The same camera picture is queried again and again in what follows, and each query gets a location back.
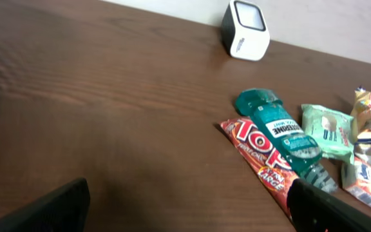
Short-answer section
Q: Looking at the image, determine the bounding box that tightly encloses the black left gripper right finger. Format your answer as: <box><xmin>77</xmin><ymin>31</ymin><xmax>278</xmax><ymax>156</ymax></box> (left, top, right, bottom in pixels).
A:
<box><xmin>287</xmin><ymin>179</ymin><xmax>371</xmax><ymax>232</ymax></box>

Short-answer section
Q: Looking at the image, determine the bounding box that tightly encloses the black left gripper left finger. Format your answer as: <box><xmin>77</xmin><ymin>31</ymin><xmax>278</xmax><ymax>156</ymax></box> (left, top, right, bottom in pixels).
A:
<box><xmin>0</xmin><ymin>178</ymin><xmax>90</xmax><ymax>232</ymax></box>

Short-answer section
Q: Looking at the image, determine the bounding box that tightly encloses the teal mouthwash bottle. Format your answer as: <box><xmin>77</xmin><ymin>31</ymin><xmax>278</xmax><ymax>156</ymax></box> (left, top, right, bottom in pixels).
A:
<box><xmin>235</xmin><ymin>88</ymin><xmax>338</xmax><ymax>193</ymax></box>

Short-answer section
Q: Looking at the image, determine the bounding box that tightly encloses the small orange tissue packet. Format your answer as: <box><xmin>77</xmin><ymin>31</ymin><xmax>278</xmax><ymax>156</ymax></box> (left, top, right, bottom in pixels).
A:
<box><xmin>341</xmin><ymin>157</ymin><xmax>371</xmax><ymax>208</ymax></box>

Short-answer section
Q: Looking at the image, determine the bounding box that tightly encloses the mint green wipes packet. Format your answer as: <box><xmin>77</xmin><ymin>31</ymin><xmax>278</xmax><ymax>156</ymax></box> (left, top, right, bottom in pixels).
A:
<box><xmin>301</xmin><ymin>104</ymin><xmax>354</xmax><ymax>164</ymax></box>

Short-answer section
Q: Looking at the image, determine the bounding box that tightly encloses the red chocolate bar wrapper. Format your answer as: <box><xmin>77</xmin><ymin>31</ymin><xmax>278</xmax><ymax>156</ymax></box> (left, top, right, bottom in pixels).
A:
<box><xmin>220</xmin><ymin>117</ymin><xmax>298</xmax><ymax>218</ymax></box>

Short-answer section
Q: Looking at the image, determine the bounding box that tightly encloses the white barcode scanner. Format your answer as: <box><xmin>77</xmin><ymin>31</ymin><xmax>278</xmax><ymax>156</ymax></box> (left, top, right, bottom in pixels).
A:
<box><xmin>220</xmin><ymin>0</ymin><xmax>271</xmax><ymax>61</ymax></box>

